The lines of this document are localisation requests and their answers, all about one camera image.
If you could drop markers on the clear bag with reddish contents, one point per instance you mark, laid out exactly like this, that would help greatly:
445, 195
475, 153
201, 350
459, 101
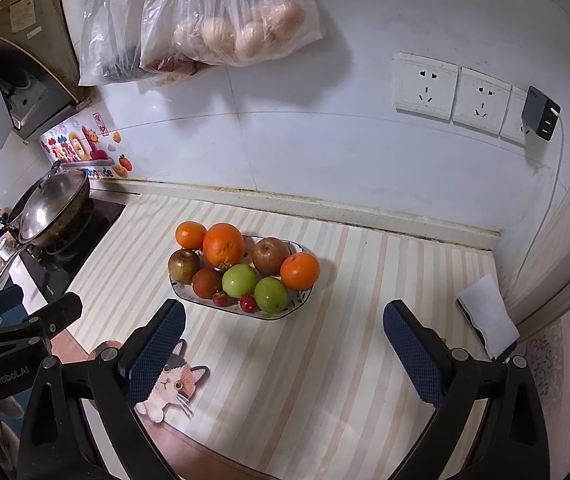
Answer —
167, 69

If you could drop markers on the white wall socket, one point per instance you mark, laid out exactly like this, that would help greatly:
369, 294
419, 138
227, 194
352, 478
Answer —
425, 87
482, 102
512, 120

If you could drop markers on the cat-shaped mat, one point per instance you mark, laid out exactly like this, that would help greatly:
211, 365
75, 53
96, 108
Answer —
170, 390

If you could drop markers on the green apple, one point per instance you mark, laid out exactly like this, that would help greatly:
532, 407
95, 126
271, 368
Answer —
240, 280
271, 295

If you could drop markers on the dark red apple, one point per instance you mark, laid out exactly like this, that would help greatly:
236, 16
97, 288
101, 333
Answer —
183, 266

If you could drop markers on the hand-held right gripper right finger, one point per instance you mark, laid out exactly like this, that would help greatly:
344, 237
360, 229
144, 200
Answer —
412, 355

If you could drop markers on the colourful wall sticker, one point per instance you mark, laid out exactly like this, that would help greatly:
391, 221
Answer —
82, 152

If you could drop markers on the medium orange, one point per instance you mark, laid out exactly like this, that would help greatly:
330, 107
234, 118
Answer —
300, 271

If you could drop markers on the floral ceramic plate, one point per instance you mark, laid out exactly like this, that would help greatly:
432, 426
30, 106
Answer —
181, 291

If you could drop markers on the reddish brown round fruit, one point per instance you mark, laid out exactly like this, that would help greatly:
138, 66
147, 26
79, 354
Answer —
207, 282

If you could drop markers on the clear bag with dark contents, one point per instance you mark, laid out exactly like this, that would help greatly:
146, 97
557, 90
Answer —
112, 62

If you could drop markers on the brown egg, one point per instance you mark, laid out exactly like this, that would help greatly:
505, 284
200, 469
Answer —
287, 16
251, 39
218, 33

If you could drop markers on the small red fruit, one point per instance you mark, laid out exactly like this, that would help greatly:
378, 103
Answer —
248, 303
222, 299

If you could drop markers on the white folded cloth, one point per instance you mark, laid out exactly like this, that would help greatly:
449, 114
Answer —
487, 315

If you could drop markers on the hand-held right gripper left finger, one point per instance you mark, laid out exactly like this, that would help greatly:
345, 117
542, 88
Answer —
157, 355

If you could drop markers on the large orange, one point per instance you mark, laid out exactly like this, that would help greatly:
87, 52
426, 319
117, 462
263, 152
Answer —
223, 245

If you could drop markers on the dark grey charger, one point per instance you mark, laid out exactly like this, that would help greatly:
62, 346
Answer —
540, 112

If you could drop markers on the range hood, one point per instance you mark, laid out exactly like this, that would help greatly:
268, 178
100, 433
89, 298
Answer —
40, 35

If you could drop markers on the small orange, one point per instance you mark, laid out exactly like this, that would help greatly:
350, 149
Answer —
191, 235

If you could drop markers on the glass wok lid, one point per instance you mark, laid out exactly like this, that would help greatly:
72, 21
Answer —
50, 200

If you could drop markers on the striped table mat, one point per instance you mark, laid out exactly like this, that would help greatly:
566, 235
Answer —
340, 360

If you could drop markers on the black stove top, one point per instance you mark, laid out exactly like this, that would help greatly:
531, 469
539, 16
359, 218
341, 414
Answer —
96, 220

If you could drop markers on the metal wok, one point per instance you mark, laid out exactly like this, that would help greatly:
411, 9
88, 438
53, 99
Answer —
67, 225

